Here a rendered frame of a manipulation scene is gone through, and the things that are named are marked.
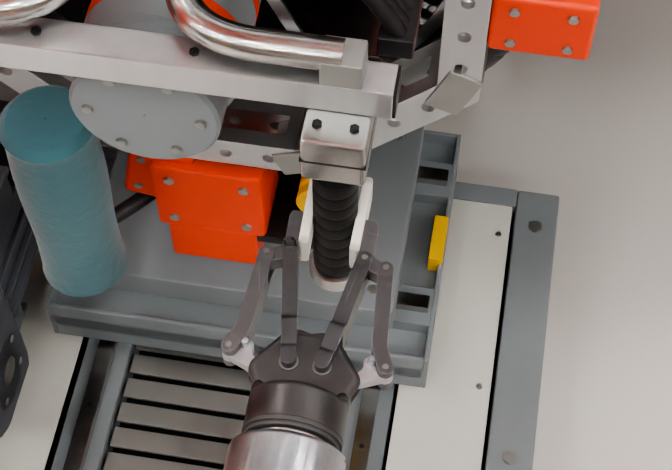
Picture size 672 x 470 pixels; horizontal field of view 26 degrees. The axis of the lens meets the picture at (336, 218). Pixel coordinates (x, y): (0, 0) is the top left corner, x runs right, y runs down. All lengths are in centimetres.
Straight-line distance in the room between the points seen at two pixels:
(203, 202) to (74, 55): 50
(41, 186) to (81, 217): 7
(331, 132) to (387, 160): 87
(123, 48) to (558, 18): 38
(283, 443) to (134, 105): 33
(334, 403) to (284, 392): 4
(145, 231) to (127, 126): 67
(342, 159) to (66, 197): 39
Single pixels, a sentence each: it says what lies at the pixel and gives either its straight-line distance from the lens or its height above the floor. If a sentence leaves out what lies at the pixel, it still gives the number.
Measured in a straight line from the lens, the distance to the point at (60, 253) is 148.
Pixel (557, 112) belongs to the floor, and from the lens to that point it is 229.
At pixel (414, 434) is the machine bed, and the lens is 191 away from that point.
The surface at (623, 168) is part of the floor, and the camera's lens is 225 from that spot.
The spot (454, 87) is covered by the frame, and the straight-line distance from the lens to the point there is 134.
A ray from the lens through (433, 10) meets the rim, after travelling 140.
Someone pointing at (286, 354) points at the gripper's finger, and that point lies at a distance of 109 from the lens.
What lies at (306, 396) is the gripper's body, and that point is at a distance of 105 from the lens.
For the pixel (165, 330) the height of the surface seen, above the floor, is 15.
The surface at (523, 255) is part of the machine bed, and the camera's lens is 204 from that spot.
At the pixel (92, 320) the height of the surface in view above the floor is 14.
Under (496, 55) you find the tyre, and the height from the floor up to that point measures 71.
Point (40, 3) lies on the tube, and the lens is 109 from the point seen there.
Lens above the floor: 181
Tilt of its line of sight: 57 degrees down
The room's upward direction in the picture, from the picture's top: straight up
